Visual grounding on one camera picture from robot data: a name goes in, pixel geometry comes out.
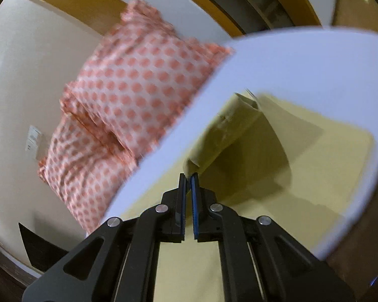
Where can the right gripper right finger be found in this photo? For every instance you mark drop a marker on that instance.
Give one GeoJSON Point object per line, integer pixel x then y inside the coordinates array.
{"type": "Point", "coordinates": [204, 225]}

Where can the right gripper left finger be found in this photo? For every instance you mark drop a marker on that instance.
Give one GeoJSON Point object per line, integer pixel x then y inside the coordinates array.
{"type": "Point", "coordinates": [173, 220]}

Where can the khaki green pants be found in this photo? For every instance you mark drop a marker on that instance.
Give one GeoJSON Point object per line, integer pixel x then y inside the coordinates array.
{"type": "Point", "coordinates": [282, 176]}

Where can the orange polka dot pillow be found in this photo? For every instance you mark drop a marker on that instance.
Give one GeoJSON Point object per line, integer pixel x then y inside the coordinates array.
{"type": "Point", "coordinates": [141, 78]}
{"type": "Point", "coordinates": [85, 167]}

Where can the black monitor screen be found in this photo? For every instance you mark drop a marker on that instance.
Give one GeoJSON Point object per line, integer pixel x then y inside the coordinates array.
{"type": "Point", "coordinates": [41, 253]}

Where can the white bed sheet mattress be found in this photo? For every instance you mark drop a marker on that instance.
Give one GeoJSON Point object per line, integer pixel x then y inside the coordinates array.
{"type": "Point", "coordinates": [333, 71]}

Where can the white wall switch plate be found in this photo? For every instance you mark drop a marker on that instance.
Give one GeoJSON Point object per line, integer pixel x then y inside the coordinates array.
{"type": "Point", "coordinates": [33, 142]}

